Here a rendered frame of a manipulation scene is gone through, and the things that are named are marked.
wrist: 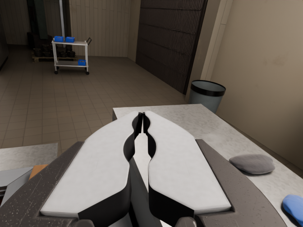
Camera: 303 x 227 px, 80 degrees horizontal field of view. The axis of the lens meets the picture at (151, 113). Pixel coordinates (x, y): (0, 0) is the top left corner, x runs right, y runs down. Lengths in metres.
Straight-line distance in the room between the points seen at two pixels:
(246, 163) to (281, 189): 0.13
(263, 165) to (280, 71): 2.43
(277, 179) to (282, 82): 2.39
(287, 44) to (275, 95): 0.69
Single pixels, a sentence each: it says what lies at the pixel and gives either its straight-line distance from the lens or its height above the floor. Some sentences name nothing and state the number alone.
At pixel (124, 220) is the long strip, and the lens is 0.76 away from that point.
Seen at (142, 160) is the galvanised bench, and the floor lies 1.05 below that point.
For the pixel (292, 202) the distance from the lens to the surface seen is 0.75.
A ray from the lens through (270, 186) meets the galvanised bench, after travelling 0.81.
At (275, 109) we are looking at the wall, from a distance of 3.21.
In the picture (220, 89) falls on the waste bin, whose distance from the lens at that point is 3.35.
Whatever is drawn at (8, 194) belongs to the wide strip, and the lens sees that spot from 0.92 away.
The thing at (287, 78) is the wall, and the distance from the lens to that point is 3.12.
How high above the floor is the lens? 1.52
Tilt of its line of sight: 27 degrees down
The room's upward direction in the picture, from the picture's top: 8 degrees clockwise
